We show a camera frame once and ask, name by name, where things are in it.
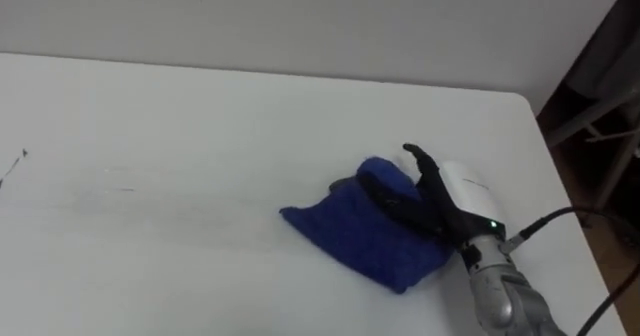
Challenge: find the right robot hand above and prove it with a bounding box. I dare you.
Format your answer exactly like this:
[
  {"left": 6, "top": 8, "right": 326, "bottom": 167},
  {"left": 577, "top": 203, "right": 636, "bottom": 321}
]
[{"left": 356, "top": 142, "right": 507, "bottom": 250}]

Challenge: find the blue cloth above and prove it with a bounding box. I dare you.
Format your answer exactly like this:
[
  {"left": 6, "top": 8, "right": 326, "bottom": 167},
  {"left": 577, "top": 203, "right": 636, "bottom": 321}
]
[{"left": 278, "top": 155, "right": 454, "bottom": 296}]

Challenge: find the grey metal drying rack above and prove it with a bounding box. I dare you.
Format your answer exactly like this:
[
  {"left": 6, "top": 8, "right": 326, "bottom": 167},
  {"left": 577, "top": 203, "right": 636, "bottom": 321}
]
[{"left": 542, "top": 88, "right": 640, "bottom": 227}]

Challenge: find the white desk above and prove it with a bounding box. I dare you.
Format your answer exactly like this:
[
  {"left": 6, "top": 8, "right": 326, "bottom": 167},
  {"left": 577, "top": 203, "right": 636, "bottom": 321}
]
[{"left": 0, "top": 51, "right": 629, "bottom": 336}]

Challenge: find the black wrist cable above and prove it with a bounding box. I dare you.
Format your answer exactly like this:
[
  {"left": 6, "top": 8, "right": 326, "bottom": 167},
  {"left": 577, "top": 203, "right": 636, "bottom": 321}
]
[{"left": 498, "top": 205, "right": 640, "bottom": 336}]

